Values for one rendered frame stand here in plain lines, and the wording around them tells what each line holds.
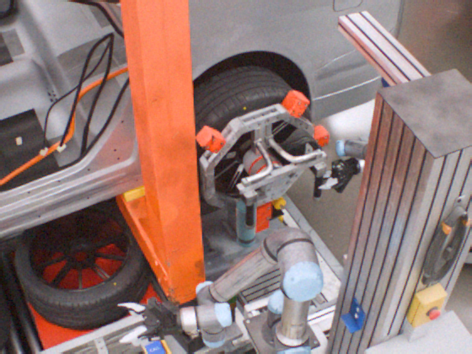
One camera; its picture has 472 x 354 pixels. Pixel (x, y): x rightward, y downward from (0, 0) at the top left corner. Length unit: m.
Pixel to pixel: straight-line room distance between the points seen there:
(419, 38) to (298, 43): 2.61
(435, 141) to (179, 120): 0.98
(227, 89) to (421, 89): 1.43
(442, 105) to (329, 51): 1.63
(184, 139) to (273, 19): 0.83
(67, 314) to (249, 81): 1.34
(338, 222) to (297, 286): 2.05
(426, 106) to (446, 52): 3.87
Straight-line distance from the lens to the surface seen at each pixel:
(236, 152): 3.08
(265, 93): 2.92
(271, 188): 2.95
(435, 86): 1.66
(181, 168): 2.36
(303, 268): 1.93
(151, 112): 2.15
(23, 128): 3.48
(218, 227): 3.62
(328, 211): 4.02
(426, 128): 1.54
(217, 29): 2.77
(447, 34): 5.68
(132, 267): 3.15
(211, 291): 2.22
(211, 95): 2.93
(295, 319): 2.15
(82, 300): 3.08
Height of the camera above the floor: 3.02
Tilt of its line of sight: 47 degrees down
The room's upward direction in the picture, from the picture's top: straight up
